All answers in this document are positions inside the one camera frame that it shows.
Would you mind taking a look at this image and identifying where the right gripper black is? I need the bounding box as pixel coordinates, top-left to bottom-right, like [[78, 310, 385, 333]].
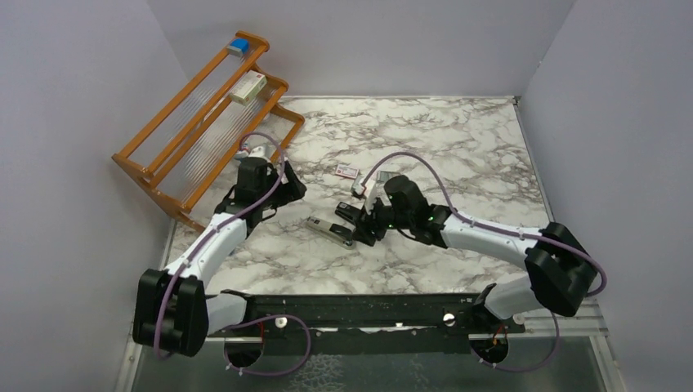
[[350, 192, 414, 246]]

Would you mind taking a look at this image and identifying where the silver staple strip tray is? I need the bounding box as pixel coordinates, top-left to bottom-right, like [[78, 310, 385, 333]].
[[376, 171, 398, 184]]

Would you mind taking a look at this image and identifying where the red white staple box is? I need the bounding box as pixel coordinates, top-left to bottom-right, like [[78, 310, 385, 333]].
[[334, 164, 360, 179]]

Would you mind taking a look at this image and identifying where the black stapler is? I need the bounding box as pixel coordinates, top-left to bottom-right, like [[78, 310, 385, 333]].
[[334, 203, 361, 225]]

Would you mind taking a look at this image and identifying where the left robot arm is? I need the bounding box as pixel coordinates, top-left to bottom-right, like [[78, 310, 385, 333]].
[[132, 157, 306, 357]]

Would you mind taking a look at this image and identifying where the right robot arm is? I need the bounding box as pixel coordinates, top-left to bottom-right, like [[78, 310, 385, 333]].
[[351, 175, 598, 332]]

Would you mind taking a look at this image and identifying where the orange wooden shelf rack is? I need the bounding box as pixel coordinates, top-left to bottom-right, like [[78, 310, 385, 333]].
[[112, 30, 305, 232]]

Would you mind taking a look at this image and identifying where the white red box on shelf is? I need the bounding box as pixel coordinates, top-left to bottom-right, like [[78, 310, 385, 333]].
[[228, 70, 267, 105]]

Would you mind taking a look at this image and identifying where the blue grey eraser block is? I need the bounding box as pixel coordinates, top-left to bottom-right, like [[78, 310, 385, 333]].
[[226, 38, 250, 58]]

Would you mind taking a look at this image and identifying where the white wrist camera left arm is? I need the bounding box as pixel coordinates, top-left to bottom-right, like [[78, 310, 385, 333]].
[[240, 145, 273, 162]]

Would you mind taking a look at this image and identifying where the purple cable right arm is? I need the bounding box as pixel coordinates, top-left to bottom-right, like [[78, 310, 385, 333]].
[[360, 152, 609, 374]]

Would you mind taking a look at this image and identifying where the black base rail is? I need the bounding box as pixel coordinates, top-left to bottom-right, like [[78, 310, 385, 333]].
[[216, 292, 607, 359]]

